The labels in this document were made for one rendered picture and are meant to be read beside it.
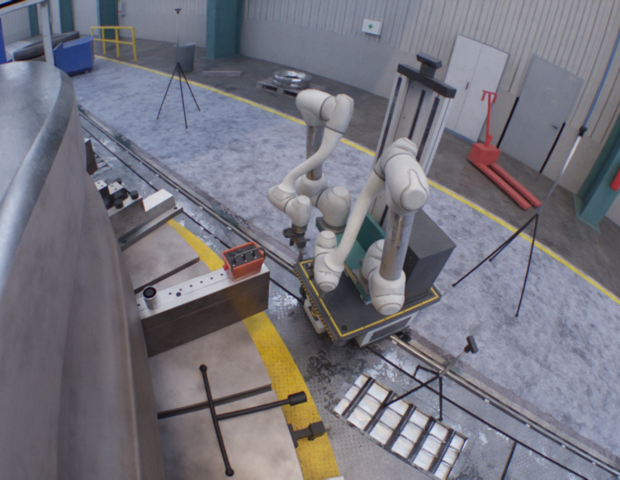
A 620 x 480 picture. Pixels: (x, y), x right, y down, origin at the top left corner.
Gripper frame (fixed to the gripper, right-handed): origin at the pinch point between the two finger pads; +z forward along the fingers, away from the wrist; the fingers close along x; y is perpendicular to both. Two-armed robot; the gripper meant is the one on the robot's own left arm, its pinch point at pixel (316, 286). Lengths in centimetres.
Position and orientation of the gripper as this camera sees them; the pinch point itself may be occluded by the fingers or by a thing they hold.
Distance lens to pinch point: 175.0
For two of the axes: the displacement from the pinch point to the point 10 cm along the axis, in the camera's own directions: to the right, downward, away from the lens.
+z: -1.3, 7.2, 6.8
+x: 4.1, 6.6, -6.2
